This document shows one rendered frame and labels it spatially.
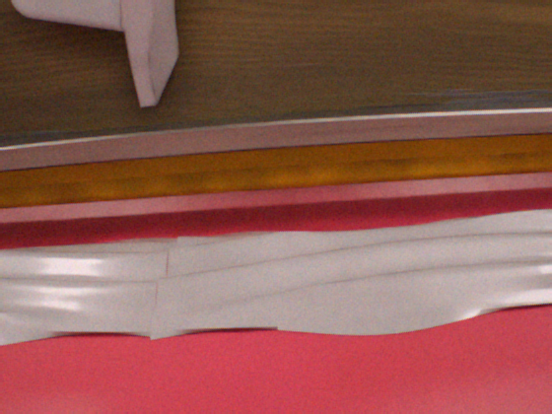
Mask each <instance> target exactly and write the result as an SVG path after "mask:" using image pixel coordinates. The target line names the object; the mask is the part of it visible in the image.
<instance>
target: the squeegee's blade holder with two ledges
mask: <svg viewBox="0 0 552 414"><path fill-rule="evenodd" d="M537 134H543V135H550V134H552V101H547V102H523V103H516V102H511V103H477V104H474V103H464V104H452V105H450V104H440V105H427V106H422V105H413V106H401V107H390V106H387V107H375V108H361V109H334V110H320V111H307V112H293V113H279V114H265V115H251V116H237V117H224V118H210V119H196V120H186V121H183V122H169V123H157V124H143V125H135V126H129V127H116V128H104V129H94V130H92V131H79V132H66V133H57V134H54V135H41V136H31V137H21V138H19V139H7V140H0V173H1V172H13V171H25V170H38V169H48V168H50V167H63V166H76V165H88V164H101V163H113V162H115V161H129V160H142V159H157V158H170V157H184V156H189V155H199V154H213V153H227V152H240V151H255V150H270V149H284V148H299V147H313V146H327V145H342V144H356V143H357V144H370V143H383V142H397V141H410V140H415V141H424V140H438V139H450V138H455V139H463V138H476V137H501V136H514V135H516V136H525V135H537Z"/></svg>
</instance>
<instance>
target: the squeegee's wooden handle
mask: <svg viewBox="0 0 552 414"><path fill-rule="evenodd" d="M174 1H175V7H174V13H175V21H176V29H177V33H176V34H177V40H178V46H179V58H178V60H177V62H176V64H175V66H174V68H173V69H172V71H171V74H170V76H169V79H168V81H167V83H166V86H165V88H164V91H163V93H162V95H161V97H160V99H159V102H158V104H157V105H151V106H145V107H140V102H139V99H138V95H137V91H136V89H135V85H134V83H135V82H134V78H133V75H132V71H131V68H130V60H129V56H128V52H127V47H126V45H127V44H126V39H125V34H124V32H121V31H116V30H107V29H102V28H93V27H89V26H80V25H75V24H73V25H70V24H66V23H57V22H53V21H50V22H49V21H45V20H36V19H32V18H27V17H26V16H25V15H21V13H20V12H19V11H17V9H16V8H15V7H14V5H13V4H12V2H11V0H0V140H7V139H19V138H21V137H31V136H41V135H54V134H57V133H66V132H79V131H92V130H94V129H104V128H116V127H129V126H135V125H143V124H157V123H169V122H183V121H186V120H196V119H210V118H224V117H237V116H251V115H265V114H279V113H293V112H307V111H320V110H334V109H361V108H375V107H387V106H390V107H401V106H413V105H422V106H427V105H440V104H450V105H452V104H488V103H496V104H500V103H511V102H516V103H523V102H547V101H552V0H174Z"/></svg>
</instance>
